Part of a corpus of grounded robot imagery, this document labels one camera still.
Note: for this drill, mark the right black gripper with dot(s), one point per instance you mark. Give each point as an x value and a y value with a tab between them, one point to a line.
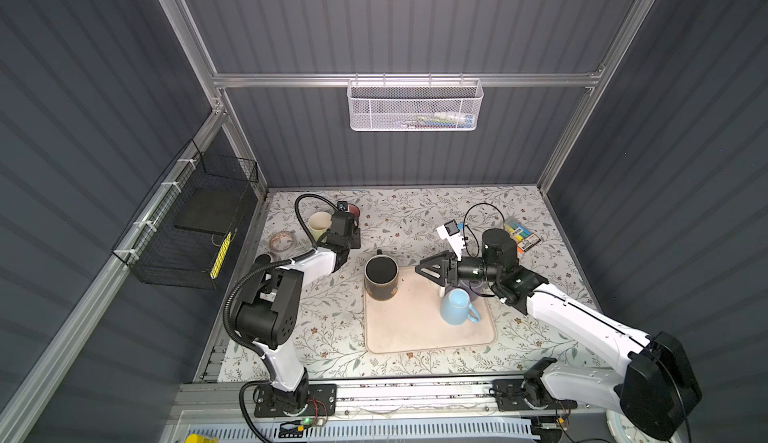
447	268

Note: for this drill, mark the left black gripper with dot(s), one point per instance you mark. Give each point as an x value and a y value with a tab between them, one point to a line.
355	238

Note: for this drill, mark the light green mug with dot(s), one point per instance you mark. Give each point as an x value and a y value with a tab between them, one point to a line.
319	223

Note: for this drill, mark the light blue mug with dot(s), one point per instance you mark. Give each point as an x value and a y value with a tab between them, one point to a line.
457	308

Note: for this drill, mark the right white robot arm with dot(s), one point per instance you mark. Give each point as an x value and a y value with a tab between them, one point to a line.
648	379

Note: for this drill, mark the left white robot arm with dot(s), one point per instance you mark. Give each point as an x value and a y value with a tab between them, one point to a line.
260	312

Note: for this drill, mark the purple mug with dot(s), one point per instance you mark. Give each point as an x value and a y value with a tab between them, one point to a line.
478	290

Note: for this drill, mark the black mug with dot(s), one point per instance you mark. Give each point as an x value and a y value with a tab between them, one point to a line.
381	277

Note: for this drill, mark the beige drying mat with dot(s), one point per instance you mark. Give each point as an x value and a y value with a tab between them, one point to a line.
411	320

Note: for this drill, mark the tape roll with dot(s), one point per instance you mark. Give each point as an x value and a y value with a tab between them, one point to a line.
281	242

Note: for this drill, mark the small magenta cup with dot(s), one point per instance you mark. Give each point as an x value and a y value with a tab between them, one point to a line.
262	260

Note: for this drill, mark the colourful marker box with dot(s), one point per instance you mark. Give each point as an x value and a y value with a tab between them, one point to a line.
524	237

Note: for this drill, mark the tubes in white basket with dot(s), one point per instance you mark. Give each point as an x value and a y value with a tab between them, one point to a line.
441	120

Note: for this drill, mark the white analog clock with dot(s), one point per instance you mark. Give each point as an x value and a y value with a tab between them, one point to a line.
623	431

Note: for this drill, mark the yellow object at bottom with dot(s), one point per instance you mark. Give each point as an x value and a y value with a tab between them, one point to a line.
198	438

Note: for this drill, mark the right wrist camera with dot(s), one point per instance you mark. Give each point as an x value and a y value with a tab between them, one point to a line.
451	232

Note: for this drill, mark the white wire basket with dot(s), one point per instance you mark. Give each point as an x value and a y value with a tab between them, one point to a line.
380	105

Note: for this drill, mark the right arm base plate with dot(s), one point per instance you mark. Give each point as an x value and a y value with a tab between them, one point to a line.
516	394

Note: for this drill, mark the black wire basket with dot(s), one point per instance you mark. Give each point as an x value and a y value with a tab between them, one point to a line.
174	240

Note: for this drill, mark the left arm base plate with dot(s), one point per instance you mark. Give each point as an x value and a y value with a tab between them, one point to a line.
321	398

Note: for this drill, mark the white perforated cable tray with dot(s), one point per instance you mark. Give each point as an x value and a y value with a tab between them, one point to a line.
401	430

